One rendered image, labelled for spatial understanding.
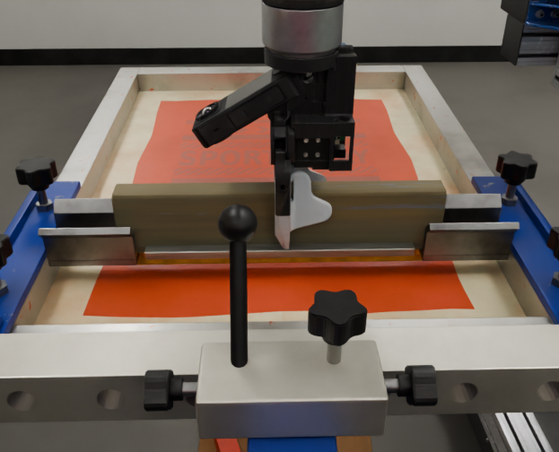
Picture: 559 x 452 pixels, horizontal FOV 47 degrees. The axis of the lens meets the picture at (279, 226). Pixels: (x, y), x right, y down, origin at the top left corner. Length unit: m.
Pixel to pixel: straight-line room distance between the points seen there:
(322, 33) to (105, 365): 0.33
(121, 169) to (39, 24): 3.72
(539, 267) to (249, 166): 0.45
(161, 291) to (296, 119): 0.24
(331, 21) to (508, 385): 0.34
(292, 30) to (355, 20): 3.89
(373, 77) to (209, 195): 0.65
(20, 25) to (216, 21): 1.29
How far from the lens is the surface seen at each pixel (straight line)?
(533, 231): 0.77
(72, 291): 0.74
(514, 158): 0.79
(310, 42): 0.59
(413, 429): 1.85
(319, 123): 0.62
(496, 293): 0.74
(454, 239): 0.72
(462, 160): 0.93
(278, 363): 0.45
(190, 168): 0.96
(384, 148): 1.03
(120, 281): 0.74
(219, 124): 0.63
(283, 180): 0.63
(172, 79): 1.26
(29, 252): 0.73
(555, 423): 1.68
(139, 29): 4.51
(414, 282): 0.73
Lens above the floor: 1.39
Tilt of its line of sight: 32 degrees down
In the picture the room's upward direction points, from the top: straight up
